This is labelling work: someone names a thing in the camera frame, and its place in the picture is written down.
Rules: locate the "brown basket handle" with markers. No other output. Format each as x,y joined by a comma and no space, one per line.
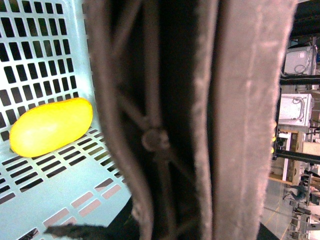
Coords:
186,94

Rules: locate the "yellow mango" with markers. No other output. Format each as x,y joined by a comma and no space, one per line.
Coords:
50,126

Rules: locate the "light blue plastic basket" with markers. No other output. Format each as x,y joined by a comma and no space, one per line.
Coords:
44,59

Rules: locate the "white washing machine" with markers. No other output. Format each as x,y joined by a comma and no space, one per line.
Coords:
295,109

